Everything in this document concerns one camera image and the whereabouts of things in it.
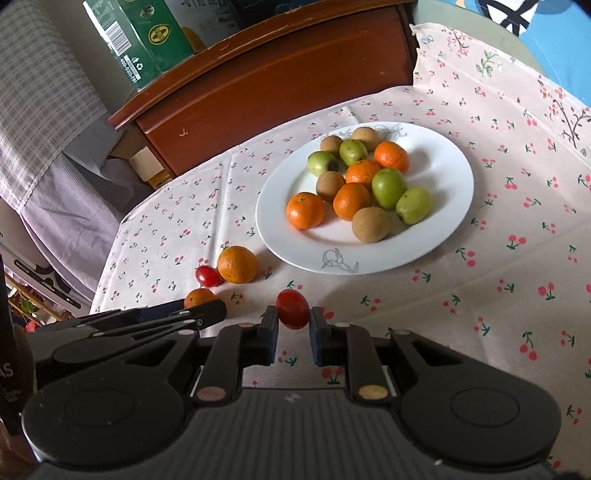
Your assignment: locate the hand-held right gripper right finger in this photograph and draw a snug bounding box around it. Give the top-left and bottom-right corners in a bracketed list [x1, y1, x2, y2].
[310, 305, 465, 402]

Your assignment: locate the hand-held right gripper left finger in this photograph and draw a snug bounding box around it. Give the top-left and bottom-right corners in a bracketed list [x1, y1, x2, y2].
[117, 305, 279, 403]

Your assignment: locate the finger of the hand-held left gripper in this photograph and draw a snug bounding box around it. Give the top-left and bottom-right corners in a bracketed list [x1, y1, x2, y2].
[92, 302, 228, 342]
[85, 299, 218, 329]

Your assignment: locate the white floral-print plate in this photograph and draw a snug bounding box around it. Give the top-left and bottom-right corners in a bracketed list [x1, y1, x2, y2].
[255, 122, 475, 275]

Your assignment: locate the green jujube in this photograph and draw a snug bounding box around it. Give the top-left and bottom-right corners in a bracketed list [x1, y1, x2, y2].
[339, 139, 369, 166]
[396, 186, 434, 225]
[307, 151, 341, 177]
[372, 168, 408, 210]

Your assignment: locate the lilac checked cloth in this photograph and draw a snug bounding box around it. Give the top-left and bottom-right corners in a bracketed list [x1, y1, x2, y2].
[28, 124, 139, 301]

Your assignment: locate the brown cardboard box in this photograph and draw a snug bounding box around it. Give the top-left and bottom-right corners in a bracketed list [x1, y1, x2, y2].
[108, 134, 169, 190]

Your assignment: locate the cherry-print tablecloth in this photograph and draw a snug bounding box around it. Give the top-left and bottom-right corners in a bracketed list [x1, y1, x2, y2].
[90, 23, 591, 462]

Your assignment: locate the brown wooden cabinet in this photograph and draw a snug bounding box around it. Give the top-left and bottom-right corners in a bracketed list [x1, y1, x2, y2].
[107, 0, 419, 178]

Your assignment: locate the grey plaid cloth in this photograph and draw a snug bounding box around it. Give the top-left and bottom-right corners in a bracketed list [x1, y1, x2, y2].
[0, 0, 112, 213]

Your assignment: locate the green cardboard box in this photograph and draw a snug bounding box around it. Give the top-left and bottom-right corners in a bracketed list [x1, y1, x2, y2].
[83, 0, 197, 90]

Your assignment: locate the dark blue cardboard box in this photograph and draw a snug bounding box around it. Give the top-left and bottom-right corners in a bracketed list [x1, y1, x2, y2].
[203, 0, 296, 33]

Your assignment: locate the blue cartoon plush pillow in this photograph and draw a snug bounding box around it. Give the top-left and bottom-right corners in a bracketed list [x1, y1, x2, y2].
[462, 0, 591, 107]

